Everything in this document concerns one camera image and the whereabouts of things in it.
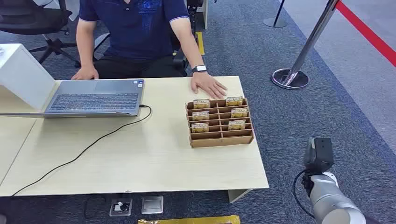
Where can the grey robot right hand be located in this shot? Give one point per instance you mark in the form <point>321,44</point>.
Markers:
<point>321,154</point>

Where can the gold patterned hotel card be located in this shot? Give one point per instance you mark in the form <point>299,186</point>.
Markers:
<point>239,112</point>
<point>200,116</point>
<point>202,104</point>
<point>234,101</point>
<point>237,125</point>
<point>200,128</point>

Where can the person's left forearm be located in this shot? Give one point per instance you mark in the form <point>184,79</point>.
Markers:
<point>193,52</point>

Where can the person's right forearm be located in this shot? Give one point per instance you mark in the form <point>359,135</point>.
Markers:
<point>85,52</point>

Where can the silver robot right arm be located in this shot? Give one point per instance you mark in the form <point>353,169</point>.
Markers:
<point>331,201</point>

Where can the brown wooden card holder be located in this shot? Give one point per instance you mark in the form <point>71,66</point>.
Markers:
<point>220,140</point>

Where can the person's left hand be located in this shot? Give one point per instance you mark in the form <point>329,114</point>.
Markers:
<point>208,84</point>

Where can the person's hand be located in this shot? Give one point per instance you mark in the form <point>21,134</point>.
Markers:
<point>85,74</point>
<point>208,84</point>

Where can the person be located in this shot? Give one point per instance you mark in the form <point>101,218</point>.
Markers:
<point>136,31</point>

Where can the person's right hand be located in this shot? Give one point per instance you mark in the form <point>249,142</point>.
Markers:
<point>85,74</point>

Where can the beige table leg panel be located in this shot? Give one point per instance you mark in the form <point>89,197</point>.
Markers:
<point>236,195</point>

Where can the red barrier belt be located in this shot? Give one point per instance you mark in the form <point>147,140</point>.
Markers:
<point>368,32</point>

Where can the yellow board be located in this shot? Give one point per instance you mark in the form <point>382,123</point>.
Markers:
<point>191,220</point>

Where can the black wristwatch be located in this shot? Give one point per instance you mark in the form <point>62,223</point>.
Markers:
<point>199,68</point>

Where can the yellow floor tape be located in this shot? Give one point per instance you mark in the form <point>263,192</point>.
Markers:
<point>200,43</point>

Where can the closed floor socket cover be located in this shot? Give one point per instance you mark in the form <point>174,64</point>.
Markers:
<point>152,205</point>

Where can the white cabinet panel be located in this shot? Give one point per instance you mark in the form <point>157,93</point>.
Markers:
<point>205,14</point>

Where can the open floor socket box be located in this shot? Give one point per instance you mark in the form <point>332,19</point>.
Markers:
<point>120,207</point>

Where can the grey open laptop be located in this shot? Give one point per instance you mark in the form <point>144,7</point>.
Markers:
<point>92,102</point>

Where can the white box stand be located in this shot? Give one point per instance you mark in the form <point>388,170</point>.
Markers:
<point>21,74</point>

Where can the black empty office chair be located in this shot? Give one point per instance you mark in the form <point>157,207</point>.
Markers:
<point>34,15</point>

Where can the silver stanchion post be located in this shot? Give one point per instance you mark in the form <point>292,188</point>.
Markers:
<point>306,46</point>

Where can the dark stanchion post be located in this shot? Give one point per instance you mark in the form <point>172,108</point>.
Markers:
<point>275,22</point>

